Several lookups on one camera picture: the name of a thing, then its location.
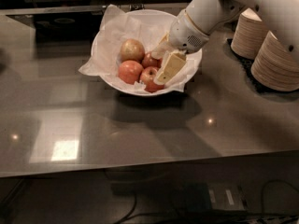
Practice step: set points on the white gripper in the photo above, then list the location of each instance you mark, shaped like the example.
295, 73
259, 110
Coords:
186, 36

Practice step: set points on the red apple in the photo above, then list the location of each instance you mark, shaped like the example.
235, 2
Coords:
147, 78
148, 61
130, 71

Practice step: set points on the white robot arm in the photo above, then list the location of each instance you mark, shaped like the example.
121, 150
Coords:
280, 16

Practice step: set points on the yellow-green apple back left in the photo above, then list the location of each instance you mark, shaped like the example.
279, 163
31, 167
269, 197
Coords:
132, 49

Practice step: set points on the white bowl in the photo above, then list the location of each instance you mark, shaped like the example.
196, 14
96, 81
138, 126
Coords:
124, 87

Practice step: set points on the white paper liner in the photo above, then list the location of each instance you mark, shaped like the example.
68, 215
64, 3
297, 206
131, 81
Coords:
130, 25

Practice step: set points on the black mat under plates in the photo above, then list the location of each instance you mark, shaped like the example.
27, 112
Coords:
246, 65

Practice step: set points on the back stack paper plates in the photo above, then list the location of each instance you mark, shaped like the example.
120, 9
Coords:
249, 35

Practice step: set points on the black induction cooktop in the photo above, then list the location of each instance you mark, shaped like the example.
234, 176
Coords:
62, 27

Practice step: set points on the dark box under table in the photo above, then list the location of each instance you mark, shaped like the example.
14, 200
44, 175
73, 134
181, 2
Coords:
223, 197

